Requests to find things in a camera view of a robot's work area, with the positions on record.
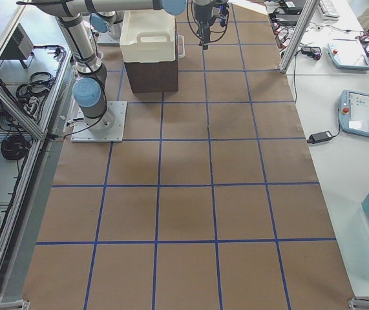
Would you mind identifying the coiled black cables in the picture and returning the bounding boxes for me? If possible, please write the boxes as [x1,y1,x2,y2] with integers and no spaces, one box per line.
[0,132,30,161]

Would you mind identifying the blue teach pendant far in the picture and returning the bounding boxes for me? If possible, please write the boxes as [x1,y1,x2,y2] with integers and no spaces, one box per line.
[327,39,369,71]

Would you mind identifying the black power brick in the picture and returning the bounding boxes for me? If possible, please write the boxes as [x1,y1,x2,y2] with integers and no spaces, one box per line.
[307,130,333,144]

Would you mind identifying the aluminium frame post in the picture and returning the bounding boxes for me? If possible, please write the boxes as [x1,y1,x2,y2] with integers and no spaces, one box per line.
[279,0,319,74]

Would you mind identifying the blue teach pendant near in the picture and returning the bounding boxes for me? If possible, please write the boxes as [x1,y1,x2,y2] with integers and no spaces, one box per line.
[339,90,369,138]

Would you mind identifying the white plastic bin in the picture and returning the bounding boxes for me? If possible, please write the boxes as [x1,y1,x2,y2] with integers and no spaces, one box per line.
[120,10,176,63]

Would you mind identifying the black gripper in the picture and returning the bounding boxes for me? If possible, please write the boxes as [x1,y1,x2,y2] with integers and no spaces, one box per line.
[193,6,229,50]

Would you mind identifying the grey control box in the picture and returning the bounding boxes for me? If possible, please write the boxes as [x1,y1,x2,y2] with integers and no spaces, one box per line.
[0,23,34,68]

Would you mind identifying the blue teach pendant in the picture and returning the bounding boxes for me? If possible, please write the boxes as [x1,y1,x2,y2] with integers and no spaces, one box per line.
[339,90,369,138]
[327,39,369,71]

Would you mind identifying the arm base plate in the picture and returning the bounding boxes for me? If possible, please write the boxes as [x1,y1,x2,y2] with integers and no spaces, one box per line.
[70,101,127,143]

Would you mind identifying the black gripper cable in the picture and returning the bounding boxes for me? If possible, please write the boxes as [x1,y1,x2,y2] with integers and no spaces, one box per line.
[186,0,230,43]

